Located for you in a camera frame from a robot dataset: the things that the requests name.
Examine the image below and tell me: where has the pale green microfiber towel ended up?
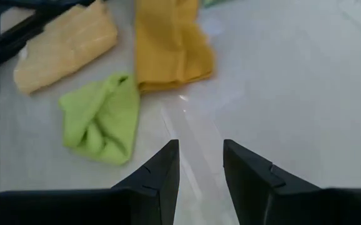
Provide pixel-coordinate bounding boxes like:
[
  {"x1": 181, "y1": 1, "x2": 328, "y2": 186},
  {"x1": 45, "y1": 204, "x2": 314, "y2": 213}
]
[{"x1": 200, "y1": 0, "x2": 231, "y2": 9}]

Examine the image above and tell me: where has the mustard yellow microfiber towel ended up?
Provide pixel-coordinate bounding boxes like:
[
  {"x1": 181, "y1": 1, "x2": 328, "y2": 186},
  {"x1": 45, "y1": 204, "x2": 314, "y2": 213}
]
[{"x1": 134, "y1": 0, "x2": 215, "y2": 93}]

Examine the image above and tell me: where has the lime green microfiber towel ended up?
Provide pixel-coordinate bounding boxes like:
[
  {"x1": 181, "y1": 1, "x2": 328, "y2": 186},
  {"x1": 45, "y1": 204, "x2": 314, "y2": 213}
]
[{"x1": 58, "y1": 72, "x2": 141, "y2": 166}]

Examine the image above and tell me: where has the black metal table frame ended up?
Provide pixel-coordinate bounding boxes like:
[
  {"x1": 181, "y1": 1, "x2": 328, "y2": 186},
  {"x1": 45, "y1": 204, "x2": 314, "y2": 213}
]
[{"x1": 0, "y1": 0, "x2": 106, "y2": 201}]

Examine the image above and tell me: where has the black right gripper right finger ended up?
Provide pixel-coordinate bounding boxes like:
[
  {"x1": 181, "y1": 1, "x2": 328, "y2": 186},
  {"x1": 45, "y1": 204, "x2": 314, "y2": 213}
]
[{"x1": 223, "y1": 139, "x2": 361, "y2": 225}]

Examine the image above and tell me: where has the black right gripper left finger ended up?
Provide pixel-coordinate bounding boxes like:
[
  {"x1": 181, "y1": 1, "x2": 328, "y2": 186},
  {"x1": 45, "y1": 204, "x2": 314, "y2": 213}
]
[{"x1": 0, "y1": 139, "x2": 181, "y2": 225}]

